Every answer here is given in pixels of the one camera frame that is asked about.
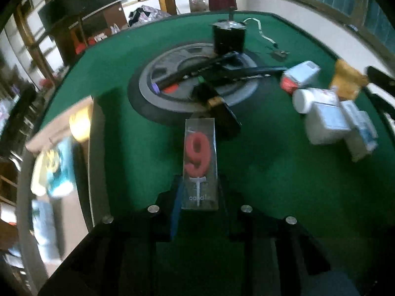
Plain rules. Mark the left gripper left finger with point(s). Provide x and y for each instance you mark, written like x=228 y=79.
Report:
x=166 y=219

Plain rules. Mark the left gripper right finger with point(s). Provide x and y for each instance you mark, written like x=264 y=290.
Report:
x=231 y=202

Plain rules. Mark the red nine candle pack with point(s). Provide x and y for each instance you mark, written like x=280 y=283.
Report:
x=200 y=183

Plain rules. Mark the white medicine bottle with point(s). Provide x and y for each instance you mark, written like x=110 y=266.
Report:
x=303 y=99

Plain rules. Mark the orange snack packet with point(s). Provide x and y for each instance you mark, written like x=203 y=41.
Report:
x=347 y=81

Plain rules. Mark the white square box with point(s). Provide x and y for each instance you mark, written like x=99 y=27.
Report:
x=325 y=124

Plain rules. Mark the silver carton box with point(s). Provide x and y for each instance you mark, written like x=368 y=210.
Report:
x=299 y=76

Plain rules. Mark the black lighter gold band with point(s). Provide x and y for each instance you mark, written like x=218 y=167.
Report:
x=226 y=123

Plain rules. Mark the cardboard box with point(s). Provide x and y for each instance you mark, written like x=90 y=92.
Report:
x=62 y=188

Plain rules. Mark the grey wheel hub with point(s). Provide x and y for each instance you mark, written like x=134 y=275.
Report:
x=171 y=109

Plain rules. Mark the black marker green band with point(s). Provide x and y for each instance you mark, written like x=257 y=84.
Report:
x=225 y=76

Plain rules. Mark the black marker purple band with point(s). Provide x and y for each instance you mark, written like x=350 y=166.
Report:
x=192 y=71

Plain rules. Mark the black electric motor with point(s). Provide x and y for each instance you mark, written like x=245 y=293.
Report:
x=228 y=35

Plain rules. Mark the black plug with cable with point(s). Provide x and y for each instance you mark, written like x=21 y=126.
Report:
x=276 y=52

